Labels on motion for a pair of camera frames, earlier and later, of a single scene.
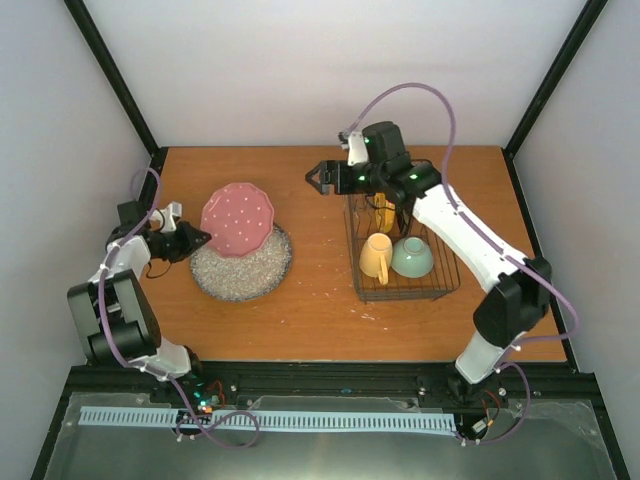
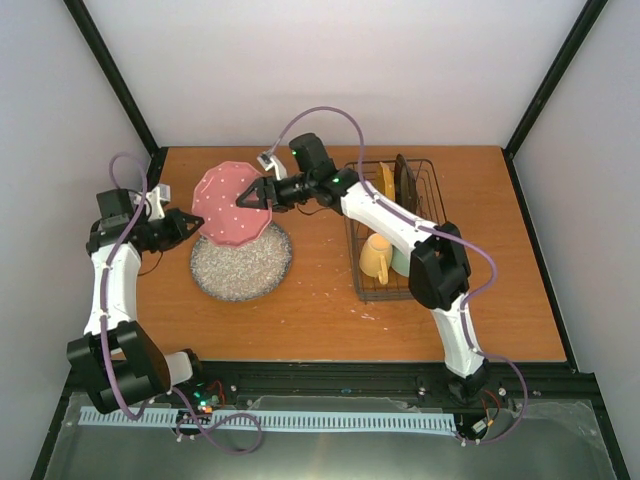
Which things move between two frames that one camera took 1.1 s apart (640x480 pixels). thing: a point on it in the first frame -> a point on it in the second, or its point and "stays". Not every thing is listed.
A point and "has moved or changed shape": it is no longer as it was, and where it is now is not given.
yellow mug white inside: [376, 256] stays
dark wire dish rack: [390, 264] stays
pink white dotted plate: [239, 218] has moved or changed shape
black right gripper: [322, 167] -> [261, 187]
